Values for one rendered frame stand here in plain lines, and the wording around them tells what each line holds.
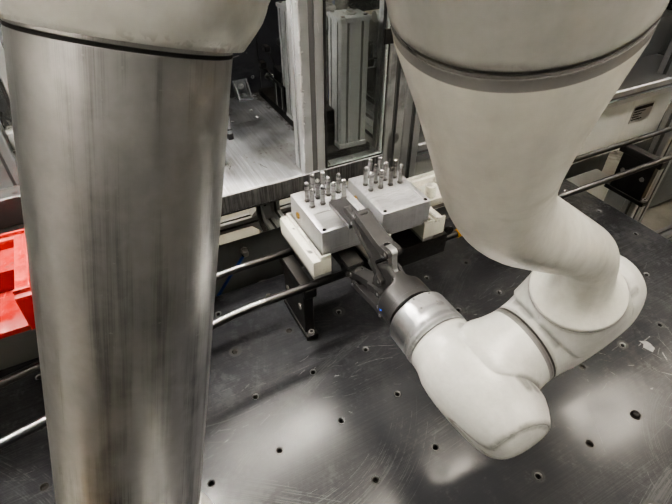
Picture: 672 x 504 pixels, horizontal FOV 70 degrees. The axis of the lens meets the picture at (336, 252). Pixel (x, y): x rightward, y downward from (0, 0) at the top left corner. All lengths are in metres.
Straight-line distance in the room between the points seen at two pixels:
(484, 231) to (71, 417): 0.25
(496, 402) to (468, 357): 0.06
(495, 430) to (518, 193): 0.35
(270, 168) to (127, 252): 0.73
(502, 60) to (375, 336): 0.78
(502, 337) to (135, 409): 0.41
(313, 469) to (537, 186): 0.62
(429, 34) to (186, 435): 0.27
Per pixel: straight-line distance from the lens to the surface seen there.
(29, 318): 0.73
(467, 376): 0.56
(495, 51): 0.17
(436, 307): 0.62
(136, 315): 0.27
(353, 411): 0.83
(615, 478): 0.88
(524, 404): 0.56
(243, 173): 0.95
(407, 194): 0.85
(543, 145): 0.21
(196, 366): 0.31
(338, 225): 0.76
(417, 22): 0.18
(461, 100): 0.19
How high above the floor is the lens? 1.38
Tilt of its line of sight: 40 degrees down
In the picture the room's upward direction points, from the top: straight up
